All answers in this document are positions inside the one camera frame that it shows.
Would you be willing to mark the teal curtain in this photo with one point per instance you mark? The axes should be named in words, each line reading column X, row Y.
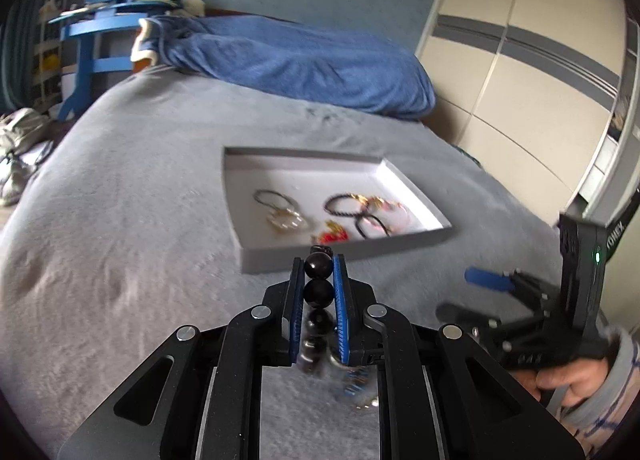
column 17, row 39

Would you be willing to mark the grey cardboard box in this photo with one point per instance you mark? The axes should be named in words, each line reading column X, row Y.
column 270, row 260

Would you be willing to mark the grey cloth bag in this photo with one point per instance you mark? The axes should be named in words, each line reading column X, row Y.
column 20, row 139

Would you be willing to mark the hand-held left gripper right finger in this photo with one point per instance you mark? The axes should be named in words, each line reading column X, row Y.
column 341, row 310

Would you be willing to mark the white orange-trimmed cloth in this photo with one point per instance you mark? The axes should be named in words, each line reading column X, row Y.
column 145, row 47

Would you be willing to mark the beige wardrobe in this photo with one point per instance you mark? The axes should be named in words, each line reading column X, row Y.
column 525, row 64

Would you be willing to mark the white shelf rack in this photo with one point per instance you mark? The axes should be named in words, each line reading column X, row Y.
column 50, row 24

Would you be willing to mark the blue desk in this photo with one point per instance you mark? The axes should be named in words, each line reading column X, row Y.
column 87, row 29

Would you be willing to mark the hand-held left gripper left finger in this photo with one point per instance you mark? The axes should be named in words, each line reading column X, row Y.
column 298, row 310

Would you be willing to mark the person's right forearm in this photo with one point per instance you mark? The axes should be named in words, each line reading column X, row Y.
column 615, row 390

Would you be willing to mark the white door frame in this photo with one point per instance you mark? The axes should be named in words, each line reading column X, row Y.
column 617, row 159

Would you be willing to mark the thin silver bangle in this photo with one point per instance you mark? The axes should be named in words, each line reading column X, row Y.
column 260, row 196

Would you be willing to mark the blue blanket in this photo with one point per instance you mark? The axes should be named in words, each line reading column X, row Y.
column 310, row 64

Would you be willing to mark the person's right hand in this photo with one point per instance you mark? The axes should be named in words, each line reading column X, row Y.
column 580, row 380

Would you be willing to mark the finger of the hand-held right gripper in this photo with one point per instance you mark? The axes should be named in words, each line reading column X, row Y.
column 465, row 317
column 487, row 277

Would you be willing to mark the yellow toy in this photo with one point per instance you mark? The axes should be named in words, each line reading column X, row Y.
column 51, row 62

